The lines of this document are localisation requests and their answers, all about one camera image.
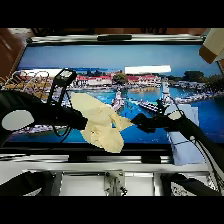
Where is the cream garment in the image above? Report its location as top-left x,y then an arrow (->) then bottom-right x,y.
70,92 -> 135,154

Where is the light blue garment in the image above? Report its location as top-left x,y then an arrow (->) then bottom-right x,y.
164,103 -> 206,166

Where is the white cardboard box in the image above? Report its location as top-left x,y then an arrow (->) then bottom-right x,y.
198,28 -> 224,65

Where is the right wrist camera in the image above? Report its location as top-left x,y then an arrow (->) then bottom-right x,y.
155,98 -> 168,116

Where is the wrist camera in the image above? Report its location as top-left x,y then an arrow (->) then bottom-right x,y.
155,98 -> 168,116
47,67 -> 78,106

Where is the black cable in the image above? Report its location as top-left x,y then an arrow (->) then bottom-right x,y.
194,138 -> 224,193
51,96 -> 73,139

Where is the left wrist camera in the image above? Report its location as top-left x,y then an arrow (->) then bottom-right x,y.
47,67 -> 78,106

